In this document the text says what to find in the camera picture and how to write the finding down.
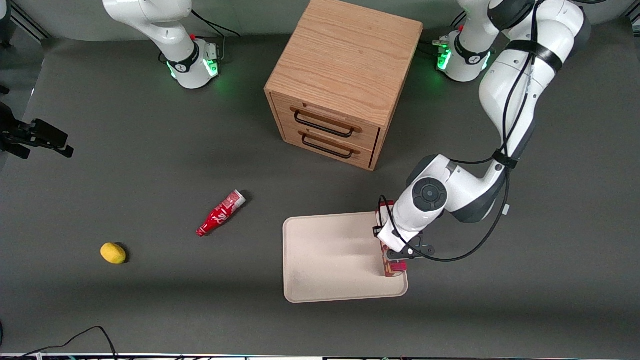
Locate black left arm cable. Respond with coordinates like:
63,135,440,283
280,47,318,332
378,0,608,263

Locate yellow lemon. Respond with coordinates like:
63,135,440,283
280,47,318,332
100,242,127,265

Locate black table cable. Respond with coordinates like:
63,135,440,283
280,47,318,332
15,326,118,360

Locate black metal drawer handle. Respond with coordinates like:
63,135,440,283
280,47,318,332
300,133,354,160
293,110,357,139

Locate aluminium frame rail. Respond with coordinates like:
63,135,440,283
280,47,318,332
10,0,51,41

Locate black right arm base cable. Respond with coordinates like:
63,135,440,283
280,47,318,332
191,9,241,39

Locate red cola bottle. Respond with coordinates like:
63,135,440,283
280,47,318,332
196,189,247,238

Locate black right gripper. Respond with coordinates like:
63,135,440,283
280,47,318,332
0,102,75,160

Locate beige plastic tray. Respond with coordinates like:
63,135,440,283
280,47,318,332
282,210,409,304

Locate wooden drawer front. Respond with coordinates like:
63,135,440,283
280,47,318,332
272,94,382,151
281,125,376,170

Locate wooden drawer cabinet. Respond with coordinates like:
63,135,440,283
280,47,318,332
264,0,424,172

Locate red cookie box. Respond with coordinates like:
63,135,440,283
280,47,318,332
376,201,408,278

